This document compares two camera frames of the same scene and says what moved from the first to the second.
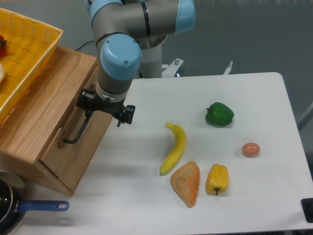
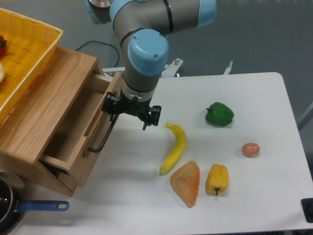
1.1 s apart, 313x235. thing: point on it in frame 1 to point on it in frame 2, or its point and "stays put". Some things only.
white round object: x=2 y=73 stays put
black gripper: x=116 y=109 to x=140 y=108
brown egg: x=251 y=150 stays put
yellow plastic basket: x=30 y=44 stays put
